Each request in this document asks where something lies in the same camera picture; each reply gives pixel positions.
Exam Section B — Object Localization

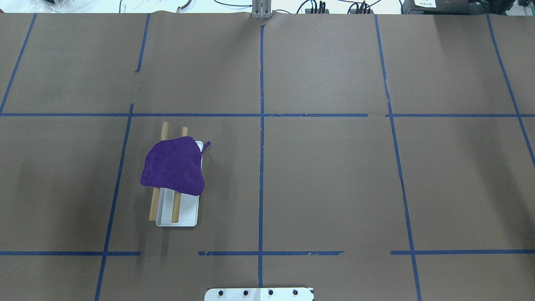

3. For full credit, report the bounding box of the purple towel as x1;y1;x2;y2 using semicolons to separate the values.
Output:
140;136;210;196

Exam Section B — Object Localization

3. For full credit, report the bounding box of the black usb hub left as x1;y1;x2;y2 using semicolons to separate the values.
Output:
303;0;329;15

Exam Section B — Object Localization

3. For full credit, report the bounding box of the black usb hub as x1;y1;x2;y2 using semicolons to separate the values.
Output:
303;0;329;15
346;2;373;15

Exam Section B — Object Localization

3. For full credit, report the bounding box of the black usb hub right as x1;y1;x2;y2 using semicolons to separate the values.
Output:
346;2;373;15

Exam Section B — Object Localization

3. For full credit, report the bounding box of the black equipment box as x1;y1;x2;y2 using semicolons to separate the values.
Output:
402;0;516;15

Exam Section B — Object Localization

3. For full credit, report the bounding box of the grey aluminium frame post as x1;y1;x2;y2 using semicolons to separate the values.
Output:
252;0;273;19

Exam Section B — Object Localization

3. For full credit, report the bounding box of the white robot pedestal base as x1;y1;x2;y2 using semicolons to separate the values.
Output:
204;287;315;301

